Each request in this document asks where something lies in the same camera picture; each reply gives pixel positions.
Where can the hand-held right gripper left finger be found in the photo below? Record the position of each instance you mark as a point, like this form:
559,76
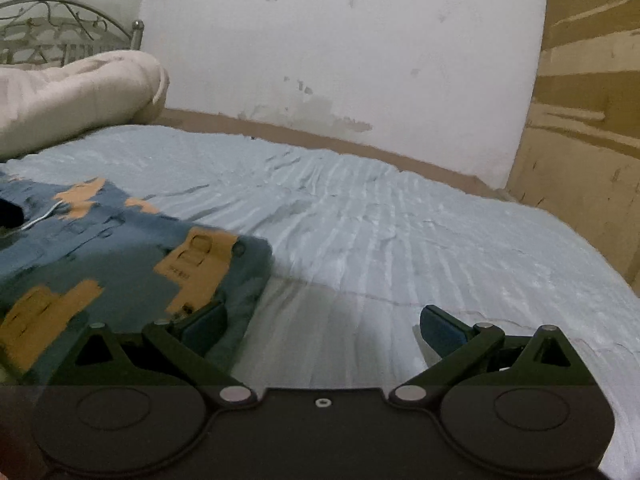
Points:
202,330

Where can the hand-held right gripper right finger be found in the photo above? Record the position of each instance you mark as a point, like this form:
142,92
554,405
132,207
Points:
442,332

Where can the cream rolled comforter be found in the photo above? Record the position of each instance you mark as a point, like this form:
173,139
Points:
75,97

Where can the blue pants with orange print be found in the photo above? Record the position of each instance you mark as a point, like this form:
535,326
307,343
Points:
100,250

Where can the wooden plywood panel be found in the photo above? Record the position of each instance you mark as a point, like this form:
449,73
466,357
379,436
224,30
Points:
585,110

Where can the ornate metal headboard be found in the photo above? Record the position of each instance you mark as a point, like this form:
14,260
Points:
60,30

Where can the light blue ribbed mattress pad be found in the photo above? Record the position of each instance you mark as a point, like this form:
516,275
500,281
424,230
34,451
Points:
400,240

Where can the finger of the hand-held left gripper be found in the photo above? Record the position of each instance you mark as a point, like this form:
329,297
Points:
9,214

